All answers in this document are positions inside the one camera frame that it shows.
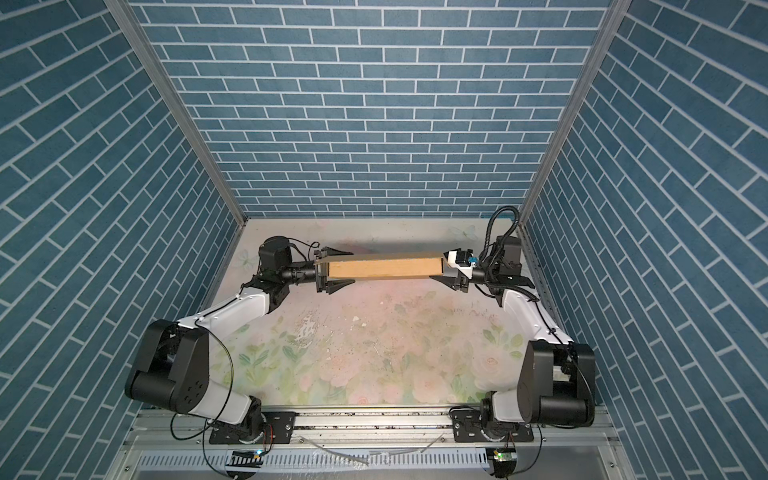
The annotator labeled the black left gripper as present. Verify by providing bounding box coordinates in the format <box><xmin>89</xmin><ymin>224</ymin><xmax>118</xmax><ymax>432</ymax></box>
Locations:
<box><xmin>277</xmin><ymin>247</ymin><xmax>353</xmax><ymax>296</ymax></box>

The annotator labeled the brown cardboard paper box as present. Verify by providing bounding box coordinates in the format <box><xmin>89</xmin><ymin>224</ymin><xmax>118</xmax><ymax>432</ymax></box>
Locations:
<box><xmin>315</xmin><ymin>252</ymin><xmax>444</xmax><ymax>280</ymax></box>

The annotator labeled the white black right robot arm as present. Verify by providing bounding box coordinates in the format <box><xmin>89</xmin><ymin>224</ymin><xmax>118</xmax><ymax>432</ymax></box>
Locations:
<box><xmin>431</xmin><ymin>236</ymin><xmax>596</xmax><ymax>433</ymax></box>

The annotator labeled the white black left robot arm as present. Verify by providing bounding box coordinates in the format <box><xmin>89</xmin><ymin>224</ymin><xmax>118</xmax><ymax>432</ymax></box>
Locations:
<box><xmin>125</xmin><ymin>236</ymin><xmax>352</xmax><ymax>443</ymax></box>

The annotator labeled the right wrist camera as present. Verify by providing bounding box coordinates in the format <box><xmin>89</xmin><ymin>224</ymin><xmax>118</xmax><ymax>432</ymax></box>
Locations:
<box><xmin>444</xmin><ymin>249</ymin><xmax>478</xmax><ymax>269</ymax></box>

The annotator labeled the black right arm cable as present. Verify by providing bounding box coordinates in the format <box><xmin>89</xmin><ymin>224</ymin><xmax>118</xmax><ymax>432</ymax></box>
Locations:
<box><xmin>473</xmin><ymin>205</ymin><xmax>598</xmax><ymax>430</ymax></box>

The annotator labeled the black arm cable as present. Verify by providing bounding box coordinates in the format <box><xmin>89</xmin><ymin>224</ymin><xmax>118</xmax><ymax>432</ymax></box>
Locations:
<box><xmin>169</xmin><ymin>236</ymin><xmax>322</xmax><ymax>442</ymax></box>
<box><xmin>473</xmin><ymin>205</ymin><xmax>598</xmax><ymax>430</ymax></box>

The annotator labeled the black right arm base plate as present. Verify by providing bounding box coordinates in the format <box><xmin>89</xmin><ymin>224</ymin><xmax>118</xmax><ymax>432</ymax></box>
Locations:
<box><xmin>448</xmin><ymin>406</ymin><xmax>534</xmax><ymax>443</ymax></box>

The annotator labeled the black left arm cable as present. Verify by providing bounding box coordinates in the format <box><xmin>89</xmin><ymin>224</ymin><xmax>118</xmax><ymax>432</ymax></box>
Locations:
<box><xmin>169</xmin><ymin>236</ymin><xmax>322</xmax><ymax>442</ymax></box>

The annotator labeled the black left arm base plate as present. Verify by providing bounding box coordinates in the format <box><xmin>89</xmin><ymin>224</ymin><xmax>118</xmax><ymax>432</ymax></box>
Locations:
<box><xmin>209</xmin><ymin>411</ymin><xmax>297</xmax><ymax>447</ymax></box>

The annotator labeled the aluminium front rail frame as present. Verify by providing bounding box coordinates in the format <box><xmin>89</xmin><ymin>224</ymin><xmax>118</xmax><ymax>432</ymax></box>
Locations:
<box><xmin>107</xmin><ymin>405</ymin><xmax>634</xmax><ymax>479</ymax></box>

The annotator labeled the aluminium left corner post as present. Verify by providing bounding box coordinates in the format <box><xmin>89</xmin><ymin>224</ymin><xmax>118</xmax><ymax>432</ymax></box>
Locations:
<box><xmin>104</xmin><ymin>0</ymin><xmax>247</xmax><ymax>227</ymax></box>

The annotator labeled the aluminium corner post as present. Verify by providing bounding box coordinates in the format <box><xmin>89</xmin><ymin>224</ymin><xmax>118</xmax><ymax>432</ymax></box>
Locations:
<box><xmin>520</xmin><ymin>0</ymin><xmax>631</xmax><ymax>226</ymax></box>
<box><xmin>104</xmin><ymin>0</ymin><xmax>247</xmax><ymax>227</ymax></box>

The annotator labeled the aluminium right corner post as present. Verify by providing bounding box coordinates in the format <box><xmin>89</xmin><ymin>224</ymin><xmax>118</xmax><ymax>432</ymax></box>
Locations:
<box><xmin>520</xmin><ymin>0</ymin><xmax>631</xmax><ymax>226</ymax></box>

